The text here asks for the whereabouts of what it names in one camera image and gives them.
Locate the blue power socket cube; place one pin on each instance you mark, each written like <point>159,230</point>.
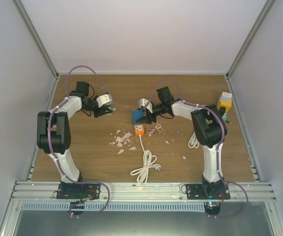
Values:
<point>136,115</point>

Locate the light blue cable duct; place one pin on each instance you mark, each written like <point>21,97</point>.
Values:
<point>115,206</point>

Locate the white paint flakes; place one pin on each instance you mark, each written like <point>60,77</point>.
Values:
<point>162,140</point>

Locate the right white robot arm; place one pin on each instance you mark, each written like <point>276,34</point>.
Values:
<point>209,128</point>

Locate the aluminium front rail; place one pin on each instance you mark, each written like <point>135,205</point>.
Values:
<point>151,192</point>

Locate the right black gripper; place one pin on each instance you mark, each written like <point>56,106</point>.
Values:
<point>148,119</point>

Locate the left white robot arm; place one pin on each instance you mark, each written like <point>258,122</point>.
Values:
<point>53,129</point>

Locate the orange power socket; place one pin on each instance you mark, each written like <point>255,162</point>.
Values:
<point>139,129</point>

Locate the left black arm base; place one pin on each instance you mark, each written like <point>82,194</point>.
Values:
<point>83,192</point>

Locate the green charger plug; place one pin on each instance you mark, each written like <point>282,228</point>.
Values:
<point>111,109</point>

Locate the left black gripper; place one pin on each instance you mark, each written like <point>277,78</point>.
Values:
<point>101,111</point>

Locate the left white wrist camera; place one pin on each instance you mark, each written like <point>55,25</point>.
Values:
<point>104,100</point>

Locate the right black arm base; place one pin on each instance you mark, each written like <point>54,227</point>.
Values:
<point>206,191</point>

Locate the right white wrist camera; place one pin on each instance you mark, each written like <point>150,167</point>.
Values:
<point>145,104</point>

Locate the yellow socket cube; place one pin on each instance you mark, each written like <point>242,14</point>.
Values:
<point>226,105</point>

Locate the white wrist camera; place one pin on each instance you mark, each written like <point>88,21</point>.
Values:
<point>145,104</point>
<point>104,100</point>

